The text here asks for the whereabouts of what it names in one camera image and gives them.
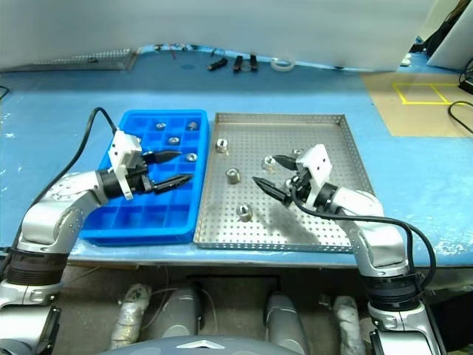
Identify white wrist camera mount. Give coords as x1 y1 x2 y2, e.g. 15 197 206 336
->
296 144 334 205
107 129 143 201

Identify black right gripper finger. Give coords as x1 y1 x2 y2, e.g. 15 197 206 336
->
251 177 293 206
274 154 298 172

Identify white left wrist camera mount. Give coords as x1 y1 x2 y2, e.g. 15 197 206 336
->
107 129 143 201

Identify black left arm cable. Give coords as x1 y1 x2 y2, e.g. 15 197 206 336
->
13 106 121 245

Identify flat perforated metal sheet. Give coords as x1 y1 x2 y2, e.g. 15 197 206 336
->
27 47 140 72

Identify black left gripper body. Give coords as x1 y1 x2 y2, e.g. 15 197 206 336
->
126 149 157 195

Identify looped black cable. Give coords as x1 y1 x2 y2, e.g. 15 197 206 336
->
448 101 473 130

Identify white board panel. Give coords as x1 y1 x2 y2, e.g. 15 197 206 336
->
426 0 473 71

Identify grey rounded robot leg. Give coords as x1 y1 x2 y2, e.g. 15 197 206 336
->
162 286 203 338
265 291 310 355

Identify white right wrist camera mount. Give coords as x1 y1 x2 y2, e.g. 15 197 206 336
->
296 144 334 205

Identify blue compartment tray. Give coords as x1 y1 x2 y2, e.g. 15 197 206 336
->
79 109 212 247

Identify grey robot torso shell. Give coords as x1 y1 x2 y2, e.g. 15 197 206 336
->
92 334 296 355

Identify white tape roll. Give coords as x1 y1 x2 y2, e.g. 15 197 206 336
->
270 58 296 72

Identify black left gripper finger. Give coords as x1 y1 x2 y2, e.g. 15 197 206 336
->
152 172 194 196
151 149 184 166

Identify perforated metal tray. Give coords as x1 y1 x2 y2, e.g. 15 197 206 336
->
193 112 378 254

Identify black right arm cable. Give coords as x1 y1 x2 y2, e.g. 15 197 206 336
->
286 177 438 297

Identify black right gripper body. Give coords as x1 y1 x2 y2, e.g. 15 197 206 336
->
282 167 316 209

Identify white wrapped robot foot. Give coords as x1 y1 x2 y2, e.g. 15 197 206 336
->
112 283 153 351
334 295 366 355

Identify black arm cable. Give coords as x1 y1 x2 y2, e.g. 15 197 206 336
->
13 106 121 245
286 177 438 297

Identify brown cardboard mat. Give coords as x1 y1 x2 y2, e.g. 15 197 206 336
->
360 72 473 138

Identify black bag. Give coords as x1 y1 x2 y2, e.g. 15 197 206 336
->
424 7 463 57

